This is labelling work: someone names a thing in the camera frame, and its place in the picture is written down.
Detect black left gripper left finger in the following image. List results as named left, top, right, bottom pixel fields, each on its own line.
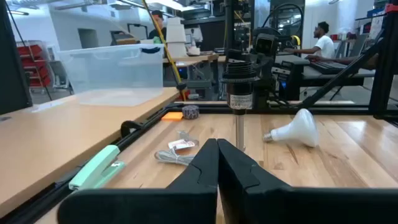
left=57, top=138, right=220, bottom=224

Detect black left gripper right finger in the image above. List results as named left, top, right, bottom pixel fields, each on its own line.
left=217, top=138, right=398, bottom=224

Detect round wooden lamp base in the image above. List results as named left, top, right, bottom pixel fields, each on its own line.
left=220, top=60, right=261, bottom=152

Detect bagged grey cable bundle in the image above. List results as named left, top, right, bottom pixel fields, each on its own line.
left=154, top=130, right=200, bottom=166

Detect white flood light bulb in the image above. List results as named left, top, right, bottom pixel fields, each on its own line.
left=262, top=108, right=320, bottom=148

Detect black workbench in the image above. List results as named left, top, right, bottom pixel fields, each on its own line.
left=273, top=55, right=377, bottom=101

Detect person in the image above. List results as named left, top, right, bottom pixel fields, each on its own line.
left=149, top=9, right=168, bottom=43
left=283, top=21, right=336, bottom=62

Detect background wooden table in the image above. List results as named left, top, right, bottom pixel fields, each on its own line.
left=163, top=53, right=228, bottom=68

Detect orange sticky note pad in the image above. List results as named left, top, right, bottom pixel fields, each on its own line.
left=160, top=111, right=184, bottom=122

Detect dark patterned ball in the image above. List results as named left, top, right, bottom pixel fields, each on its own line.
left=181, top=105, right=200, bottom=120

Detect yellow pole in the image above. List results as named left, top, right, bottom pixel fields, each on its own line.
left=142, top=0, right=187, bottom=101

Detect white stacked buckets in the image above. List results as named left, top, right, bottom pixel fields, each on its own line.
left=165, top=17, right=189, bottom=58

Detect mint green stapler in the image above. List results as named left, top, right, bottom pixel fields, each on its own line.
left=68, top=144, right=126, bottom=191

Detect clear plastic storage bin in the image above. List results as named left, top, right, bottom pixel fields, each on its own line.
left=57, top=43, right=165, bottom=108

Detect light wooden desk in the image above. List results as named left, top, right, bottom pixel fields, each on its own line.
left=0, top=86, right=180, bottom=218

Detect black partition panel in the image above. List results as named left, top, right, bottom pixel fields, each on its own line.
left=0, top=0, right=34, bottom=115

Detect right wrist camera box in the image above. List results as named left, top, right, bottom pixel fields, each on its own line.
left=254, top=32, right=280, bottom=57

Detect black aluminium table frame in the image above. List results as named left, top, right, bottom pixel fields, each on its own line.
left=0, top=2, right=398, bottom=224

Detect black frame bracket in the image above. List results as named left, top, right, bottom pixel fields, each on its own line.
left=120, top=120, right=144, bottom=138

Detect wire rack with red bins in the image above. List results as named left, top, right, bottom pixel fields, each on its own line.
left=16, top=39, right=53, bottom=94

